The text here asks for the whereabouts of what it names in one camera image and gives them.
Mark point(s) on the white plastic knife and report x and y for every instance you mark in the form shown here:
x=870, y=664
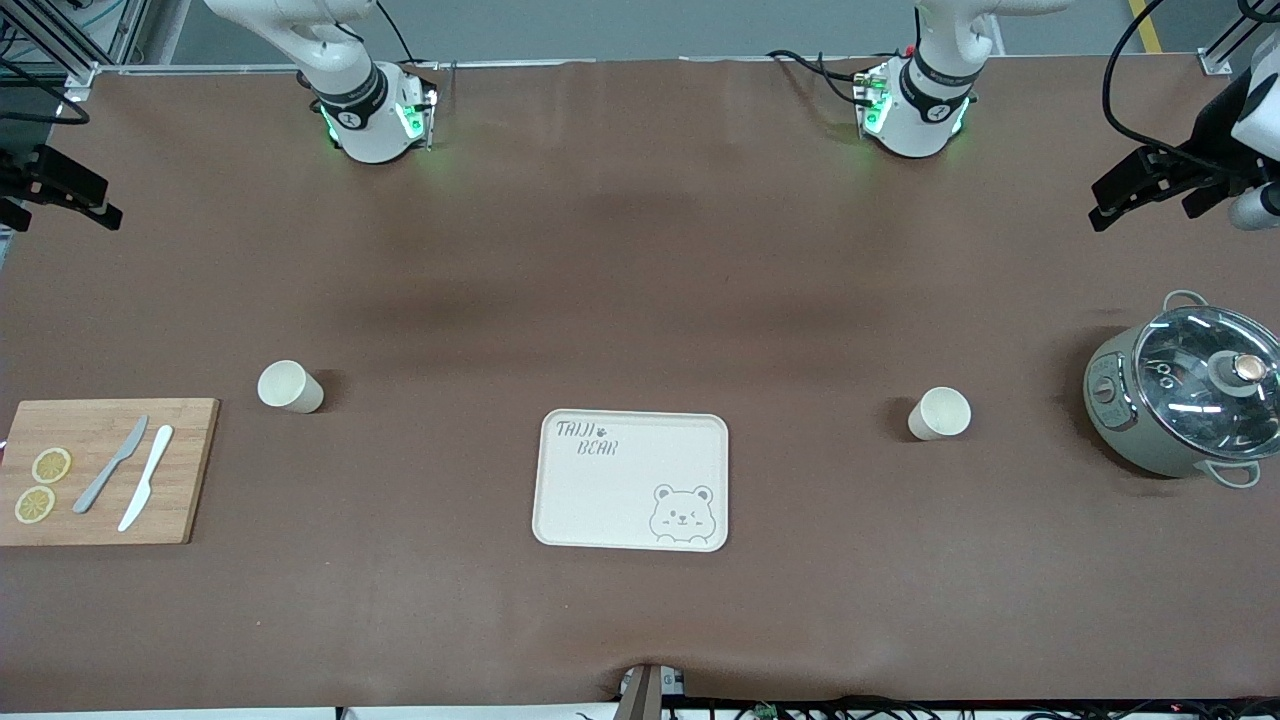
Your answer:
x=145, y=480

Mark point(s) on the aluminium frame structure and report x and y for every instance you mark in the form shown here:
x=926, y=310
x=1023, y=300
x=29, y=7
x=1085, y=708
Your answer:
x=60, y=30

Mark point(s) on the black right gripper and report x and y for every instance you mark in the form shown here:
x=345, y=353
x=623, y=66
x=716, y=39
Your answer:
x=20, y=171

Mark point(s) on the grey metal bracket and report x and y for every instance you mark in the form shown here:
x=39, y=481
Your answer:
x=648, y=692

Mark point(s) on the white bear print tray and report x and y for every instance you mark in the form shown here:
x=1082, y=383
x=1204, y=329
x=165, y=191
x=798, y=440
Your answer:
x=620, y=500

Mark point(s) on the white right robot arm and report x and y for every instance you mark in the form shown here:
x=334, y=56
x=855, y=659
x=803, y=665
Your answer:
x=350, y=100

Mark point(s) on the wooden cutting board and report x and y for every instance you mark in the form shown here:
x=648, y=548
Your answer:
x=190, y=480

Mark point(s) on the glass pot lid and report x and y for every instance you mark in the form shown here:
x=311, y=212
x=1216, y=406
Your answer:
x=1190, y=400

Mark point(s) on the white paper cup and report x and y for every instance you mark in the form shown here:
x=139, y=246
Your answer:
x=300, y=395
x=940, y=415

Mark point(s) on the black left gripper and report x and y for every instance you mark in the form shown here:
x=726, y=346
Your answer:
x=1214, y=128

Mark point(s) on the grey plastic knife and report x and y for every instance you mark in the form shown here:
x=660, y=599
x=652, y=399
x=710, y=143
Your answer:
x=105, y=470

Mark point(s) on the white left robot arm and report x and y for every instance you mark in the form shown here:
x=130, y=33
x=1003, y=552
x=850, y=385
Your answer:
x=915, y=120

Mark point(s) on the aluminium corner bracket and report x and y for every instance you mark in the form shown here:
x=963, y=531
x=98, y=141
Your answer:
x=1216, y=62

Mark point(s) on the dried lemon slice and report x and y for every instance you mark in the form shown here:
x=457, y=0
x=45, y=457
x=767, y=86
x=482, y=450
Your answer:
x=35, y=504
x=51, y=466

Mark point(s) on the sage green electric pot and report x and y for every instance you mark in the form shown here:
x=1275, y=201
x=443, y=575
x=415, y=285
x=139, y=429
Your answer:
x=1115, y=420

